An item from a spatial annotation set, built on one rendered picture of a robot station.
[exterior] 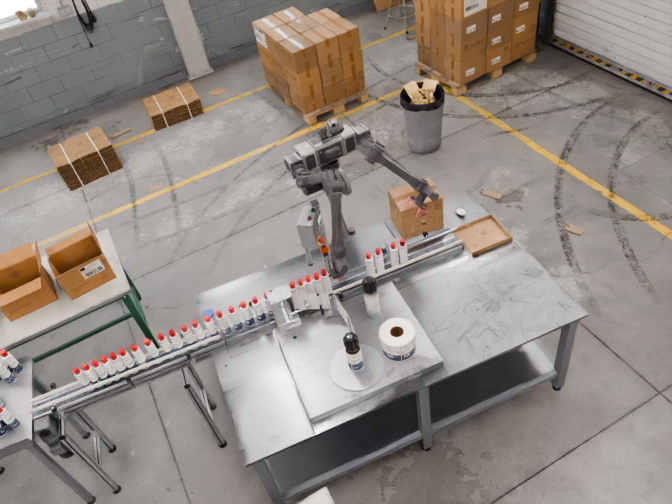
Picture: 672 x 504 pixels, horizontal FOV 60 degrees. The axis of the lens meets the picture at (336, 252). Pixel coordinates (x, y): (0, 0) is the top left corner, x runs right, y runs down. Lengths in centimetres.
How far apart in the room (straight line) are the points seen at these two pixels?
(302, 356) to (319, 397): 30
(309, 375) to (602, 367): 212
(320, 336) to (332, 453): 78
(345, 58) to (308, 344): 407
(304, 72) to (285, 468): 427
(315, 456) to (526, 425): 139
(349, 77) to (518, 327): 418
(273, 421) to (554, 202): 339
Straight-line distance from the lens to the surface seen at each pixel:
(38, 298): 461
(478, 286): 373
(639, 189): 588
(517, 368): 412
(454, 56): 692
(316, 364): 339
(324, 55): 668
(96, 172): 715
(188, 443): 442
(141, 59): 845
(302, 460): 387
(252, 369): 354
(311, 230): 331
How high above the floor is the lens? 364
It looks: 44 degrees down
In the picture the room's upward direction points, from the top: 12 degrees counter-clockwise
